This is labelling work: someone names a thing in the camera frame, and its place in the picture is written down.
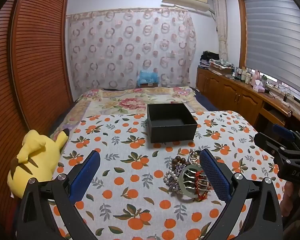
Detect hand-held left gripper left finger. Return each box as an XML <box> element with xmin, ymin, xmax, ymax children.
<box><xmin>16</xmin><ymin>150</ymin><xmax>101</xmax><ymax>240</ymax></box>

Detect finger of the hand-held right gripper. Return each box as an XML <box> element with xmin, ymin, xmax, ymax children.
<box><xmin>272</xmin><ymin>124</ymin><xmax>297</xmax><ymax>142</ymax></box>
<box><xmin>254</xmin><ymin>132</ymin><xmax>288</xmax><ymax>156</ymax></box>

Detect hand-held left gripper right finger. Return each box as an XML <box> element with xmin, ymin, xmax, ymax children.
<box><xmin>199</xmin><ymin>149</ymin><xmax>283</xmax><ymax>240</ymax></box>

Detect red string bracelet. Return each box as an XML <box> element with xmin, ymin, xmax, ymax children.
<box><xmin>189</xmin><ymin>170</ymin><xmax>212</xmax><ymax>201</ymax></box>

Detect silver hairpins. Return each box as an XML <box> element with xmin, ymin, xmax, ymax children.
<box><xmin>184</xmin><ymin>169</ymin><xmax>210</xmax><ymax>193</ymax></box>

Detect pale green jade bangle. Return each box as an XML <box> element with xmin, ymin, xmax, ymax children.
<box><xmin>179</xmin><ymin>164</ymin><xmax>215</xmax><ymax>202</ymax></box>

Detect dark wooden bead bracelet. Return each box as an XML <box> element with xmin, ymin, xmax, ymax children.
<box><xmin>171</xmin><ymin>156</ymin><xmax>191</xmax><ymax>166</ymax></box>

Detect white pearl bracelet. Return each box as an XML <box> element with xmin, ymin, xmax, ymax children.
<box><xmin>164</xmin><ymin>166</ymin><xmax>185</xmax><ymax>193</ymax></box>

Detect black cardboard box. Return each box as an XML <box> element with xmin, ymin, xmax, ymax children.
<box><xmin>146</xmin><ymin>103</ymin><xmax>198</xmax><ymax>143</ymax></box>

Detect person's right hand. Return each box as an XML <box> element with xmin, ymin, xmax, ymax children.
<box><xmin>281</xmin><ymin>181</ymin><xmax>300</xmax><ymax>217</ymax></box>

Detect orange fruit print tablecloth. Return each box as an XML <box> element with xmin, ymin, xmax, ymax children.
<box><xmin>49</xmin><ymin>110</ymin><xmax>287</xmax><ymax>240</ymax></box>

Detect pink tissue box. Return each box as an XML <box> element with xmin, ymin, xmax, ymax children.
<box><xmin>252</xmin><ymin>79</ymin><xmax>265</xmax><ymax>92</ymax></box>

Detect yellow plush toy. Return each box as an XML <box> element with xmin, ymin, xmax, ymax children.
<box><xmin>7</xmin><ymin>129</ymin><xmax>70</xmax><ymax>199</ymax></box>

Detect wooden side cabinet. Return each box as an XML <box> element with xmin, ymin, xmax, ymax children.
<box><xmin>195</xmin><ymin>66</ymin><xmax>300</xmax><ymax>136</ymax></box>

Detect group of cosmetic bottles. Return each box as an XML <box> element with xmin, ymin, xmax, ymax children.
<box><xmin>232</xmin><ymin>66</ymin><xmax>268</xmax><ymax>87</ymax></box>

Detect floral bed blanket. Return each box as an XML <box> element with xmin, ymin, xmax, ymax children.
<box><xmin>49</xmin><ymin>86</ymin><xmax>208</xmax><ymax>140</ymax></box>

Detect dark blue bed sheet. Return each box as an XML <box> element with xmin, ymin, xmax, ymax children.
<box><xmin>191</xmin><ymin>89</ymin><xmax>219</xmax><ymax>112</ymax></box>

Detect stack of folded clothes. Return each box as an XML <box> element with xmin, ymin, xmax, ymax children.
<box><xmin>199</xmin><ymin>51</ymin><xmax>235</xmax><ymax>76</ymax></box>

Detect grey window blind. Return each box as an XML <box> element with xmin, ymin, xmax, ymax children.
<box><xmin>242</xmin><ymin>0</ymin><xmax>300</xmax><ymax>93</ymax></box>

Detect wooden louvred wardrobe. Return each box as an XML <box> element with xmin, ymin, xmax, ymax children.
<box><xmin>0</xmin><ymin>0</ymin><xmax>74</xmax><ymax>230</ymax></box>

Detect pale window curtain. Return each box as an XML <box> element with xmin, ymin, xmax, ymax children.
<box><xmin>211</xmin><ymin>0</ymin><xmax>229</xmax><ymax>62</ymax></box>

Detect circle pattern curtain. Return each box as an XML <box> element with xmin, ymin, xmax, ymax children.
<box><xmin>66</xmin><ymin>8</ymin><xmax>197</xmax><ymax>100</ymax></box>

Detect small beaded bracelet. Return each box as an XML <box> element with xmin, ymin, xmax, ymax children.
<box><xmin>188</xmin><ymin>148</ymin><xmax>202</xmax><ymax>163</ymax></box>

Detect power strip with cables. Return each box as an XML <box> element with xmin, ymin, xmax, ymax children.
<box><xmin>265</xmin><ymin>84</ymin><xmax>300</xmax><ymax>107</ymax></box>

